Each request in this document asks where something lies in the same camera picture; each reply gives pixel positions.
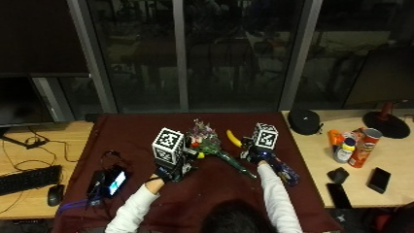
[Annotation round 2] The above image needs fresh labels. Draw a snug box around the person's right hand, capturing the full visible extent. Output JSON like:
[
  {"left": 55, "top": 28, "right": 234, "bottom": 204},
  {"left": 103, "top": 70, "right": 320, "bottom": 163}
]
[{"left": 238, "top": 137, "right": 276, "bottom": 166}]

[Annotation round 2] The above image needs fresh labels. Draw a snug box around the person's left hand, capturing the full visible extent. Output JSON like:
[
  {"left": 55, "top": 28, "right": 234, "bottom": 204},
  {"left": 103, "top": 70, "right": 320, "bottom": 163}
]
[{"left": 151, "top": 137, "right": 205, "bottom": 183}]

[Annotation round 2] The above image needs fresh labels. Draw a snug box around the yellow banana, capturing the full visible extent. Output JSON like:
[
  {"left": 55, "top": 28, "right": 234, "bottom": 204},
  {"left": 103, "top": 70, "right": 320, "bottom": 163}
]
[{"left": 225, "top": 129, "right": 244, "bottom": 149}]

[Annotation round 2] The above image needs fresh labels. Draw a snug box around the white marker cube on right glove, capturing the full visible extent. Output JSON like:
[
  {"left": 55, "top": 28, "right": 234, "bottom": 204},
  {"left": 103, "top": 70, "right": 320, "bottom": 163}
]
[{"left": 253, "top": 122, "right": 280, "bottom": 150}]

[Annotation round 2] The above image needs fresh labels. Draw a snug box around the white marker cube on glove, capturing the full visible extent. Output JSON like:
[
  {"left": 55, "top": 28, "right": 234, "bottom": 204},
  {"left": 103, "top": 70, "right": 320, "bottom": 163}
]
[
  {"left": 152, "top": 127, "right": 186, "bottom": 165},
  {"left": 253, "top": 122, "right": 280, "bottom": 150}
]

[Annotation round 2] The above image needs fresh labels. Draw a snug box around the flower bouquet with green stem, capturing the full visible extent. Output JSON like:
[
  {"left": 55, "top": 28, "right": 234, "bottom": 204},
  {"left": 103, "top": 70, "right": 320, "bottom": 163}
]
[{"left": 188, "top": 117, "right": 258, "bottom": 180}]

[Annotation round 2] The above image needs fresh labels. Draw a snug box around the white marker cube on left glove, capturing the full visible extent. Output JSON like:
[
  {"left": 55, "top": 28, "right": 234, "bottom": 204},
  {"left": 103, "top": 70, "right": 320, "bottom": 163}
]
[{"left": 152, "top": 127, "right": 186, "bottom": 165}]

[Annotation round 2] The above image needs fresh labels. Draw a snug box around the maroon tablecloth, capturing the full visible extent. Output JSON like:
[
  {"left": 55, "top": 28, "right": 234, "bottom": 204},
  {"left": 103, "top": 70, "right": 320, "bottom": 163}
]
[{"left": 51, "top": 112, "right": 345, "bottom": 233}]

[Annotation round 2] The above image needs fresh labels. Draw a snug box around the black round pouch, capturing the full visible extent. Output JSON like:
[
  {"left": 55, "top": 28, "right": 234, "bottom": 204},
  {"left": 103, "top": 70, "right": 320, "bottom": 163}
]
[{"left": 286, "top": 108, "right": 325, "bottom": 136}]

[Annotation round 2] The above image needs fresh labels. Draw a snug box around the smartphone with lit screen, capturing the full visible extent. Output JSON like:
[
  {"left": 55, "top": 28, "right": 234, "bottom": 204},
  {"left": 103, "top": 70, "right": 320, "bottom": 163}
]
[{"left": 104, "top": 165, "right": 129, "bottom": 198}]

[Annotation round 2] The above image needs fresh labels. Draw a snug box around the orange snack packet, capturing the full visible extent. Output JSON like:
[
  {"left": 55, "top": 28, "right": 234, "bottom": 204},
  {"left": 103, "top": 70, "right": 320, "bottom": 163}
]
[{"left": 328, "top": 129, "right": 345, "bottom": 153}]

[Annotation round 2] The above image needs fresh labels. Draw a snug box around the white bottle with yellow cap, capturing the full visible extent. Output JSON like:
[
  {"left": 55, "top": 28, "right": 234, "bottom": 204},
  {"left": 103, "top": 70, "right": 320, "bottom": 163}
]
[{"left": 333, "top": 137, "right": 357, "bottom": 164}]

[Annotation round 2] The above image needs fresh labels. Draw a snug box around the small black angular mouse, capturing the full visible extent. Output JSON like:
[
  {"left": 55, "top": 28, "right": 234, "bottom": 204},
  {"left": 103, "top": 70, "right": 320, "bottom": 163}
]
[{"left": 326, "top": 166, "right": 350, "bottom": 184}]

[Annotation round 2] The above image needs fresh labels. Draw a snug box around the black box device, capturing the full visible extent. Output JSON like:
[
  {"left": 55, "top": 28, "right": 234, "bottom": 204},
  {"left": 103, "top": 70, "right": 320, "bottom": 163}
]
[{"left": 85, "top": 169, "right": 109, "bottom": 207}]

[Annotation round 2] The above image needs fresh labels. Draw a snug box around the orange snack box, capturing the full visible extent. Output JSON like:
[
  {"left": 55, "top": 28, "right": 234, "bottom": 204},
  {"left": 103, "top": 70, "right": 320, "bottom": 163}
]
[{"left": 344, "top": 126, "right": 368, "bottom": 144}]

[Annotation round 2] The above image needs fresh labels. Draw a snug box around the black smartphone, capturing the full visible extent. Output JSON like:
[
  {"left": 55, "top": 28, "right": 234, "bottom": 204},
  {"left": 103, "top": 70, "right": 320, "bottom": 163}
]
[
  {"left": 366, "top": 166, "right": 391, "bottom": 195},
  {"left": 325, "top": 183, "right": 353, "bottom": 210}
]

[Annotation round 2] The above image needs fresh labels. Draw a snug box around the red chips can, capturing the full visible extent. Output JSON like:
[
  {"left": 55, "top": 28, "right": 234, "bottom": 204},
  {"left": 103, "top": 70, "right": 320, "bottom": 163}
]
[{"left": 346, "top": 127, "right": 385, "bottom": 169}]

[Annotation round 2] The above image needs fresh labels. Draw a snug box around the black computer mouse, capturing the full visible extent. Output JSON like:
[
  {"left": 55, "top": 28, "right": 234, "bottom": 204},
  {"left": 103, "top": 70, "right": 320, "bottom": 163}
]
[{"left": 47, "top": 183, "right": 67, "bottom": 208}]

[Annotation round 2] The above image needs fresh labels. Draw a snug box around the black monitor with red stand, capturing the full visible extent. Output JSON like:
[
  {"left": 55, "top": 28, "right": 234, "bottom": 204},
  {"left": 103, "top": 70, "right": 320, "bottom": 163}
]
[{"left": 342, "top": 44, "right": 414, "bottom": 140}]

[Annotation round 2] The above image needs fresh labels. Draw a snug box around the black keyboard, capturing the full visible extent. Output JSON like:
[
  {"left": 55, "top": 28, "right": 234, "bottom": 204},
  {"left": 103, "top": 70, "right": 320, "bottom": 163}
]
[{"left": 0, "top": 164, "right": 64, "bottom": 197}]

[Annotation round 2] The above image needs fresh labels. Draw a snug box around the red and black bag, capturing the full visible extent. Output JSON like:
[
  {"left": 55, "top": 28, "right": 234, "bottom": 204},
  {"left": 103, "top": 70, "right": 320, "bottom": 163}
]
[{"left": 361, "top": 201, "right": 414, "bottom": 233}]

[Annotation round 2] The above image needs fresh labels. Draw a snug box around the thin black cable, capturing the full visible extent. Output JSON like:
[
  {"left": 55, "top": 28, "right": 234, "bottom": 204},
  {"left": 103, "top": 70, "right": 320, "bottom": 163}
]
[{"left": 100, "top": 150, "right": 131, "bottom": 171}]

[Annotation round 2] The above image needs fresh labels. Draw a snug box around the purple cable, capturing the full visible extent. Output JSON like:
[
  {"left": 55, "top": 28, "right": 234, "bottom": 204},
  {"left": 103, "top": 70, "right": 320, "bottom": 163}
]
[{"left": 56, "top": 198, "right": 91, "bottom": 216}]

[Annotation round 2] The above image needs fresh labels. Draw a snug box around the black desk cable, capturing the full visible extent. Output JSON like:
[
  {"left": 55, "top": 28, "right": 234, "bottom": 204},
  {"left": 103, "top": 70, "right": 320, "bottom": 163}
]
[{"left": 0, "top": 125, "right": 80, "bottom": 216}]

